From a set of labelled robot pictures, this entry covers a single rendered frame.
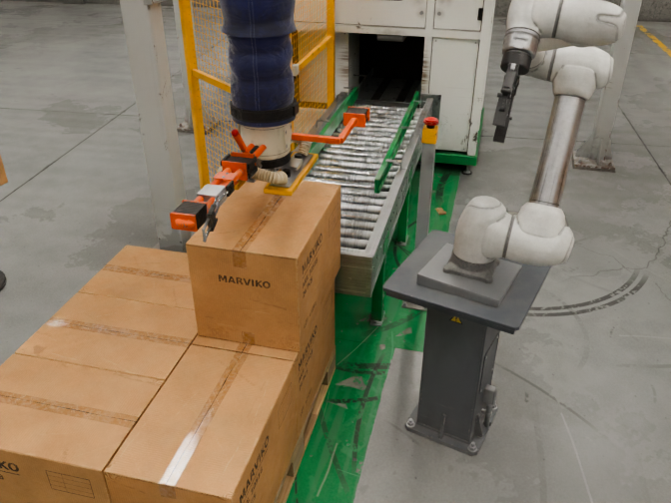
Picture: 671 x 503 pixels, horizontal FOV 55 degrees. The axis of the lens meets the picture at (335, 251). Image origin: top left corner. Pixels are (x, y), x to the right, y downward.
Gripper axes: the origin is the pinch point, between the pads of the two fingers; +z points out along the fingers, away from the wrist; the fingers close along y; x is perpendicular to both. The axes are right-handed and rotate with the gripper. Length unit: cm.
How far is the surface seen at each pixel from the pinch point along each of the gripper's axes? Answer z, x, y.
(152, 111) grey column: -19, -191, -131
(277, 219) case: 31, -74, -52
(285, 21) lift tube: -26, -72, -11
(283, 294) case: 57, -60, -42
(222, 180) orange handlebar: 27, -78, -9
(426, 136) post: -31, -41, -125
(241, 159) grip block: 18, -78, -19
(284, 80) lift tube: -11, -72, -22
